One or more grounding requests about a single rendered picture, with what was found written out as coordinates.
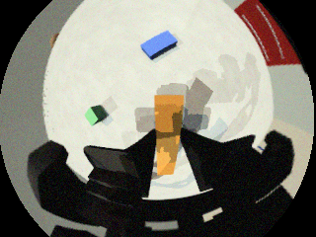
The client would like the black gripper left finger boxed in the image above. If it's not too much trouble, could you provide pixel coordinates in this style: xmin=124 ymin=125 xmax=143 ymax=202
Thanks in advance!
xmin=83 ymin=129 xmax=157 ymax=198

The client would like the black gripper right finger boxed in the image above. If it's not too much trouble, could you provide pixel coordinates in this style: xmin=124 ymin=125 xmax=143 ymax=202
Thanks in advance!
xmin=181 ymin=128 xmax=256 ymax=193

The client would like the orange bar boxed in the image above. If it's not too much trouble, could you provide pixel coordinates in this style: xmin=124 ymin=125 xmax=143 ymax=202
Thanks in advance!
xmin=154 ymin=95 xmax=185 ymax=175

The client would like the small green cube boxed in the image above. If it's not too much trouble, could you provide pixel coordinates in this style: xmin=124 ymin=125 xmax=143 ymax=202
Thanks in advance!
xmin=84 ymin=106 xmax=106 ymax=125

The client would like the blue rectangular block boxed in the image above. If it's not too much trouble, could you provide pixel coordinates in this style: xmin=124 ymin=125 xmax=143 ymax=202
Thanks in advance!
xmin=141 ymin=31 xmax=178 ymax=60

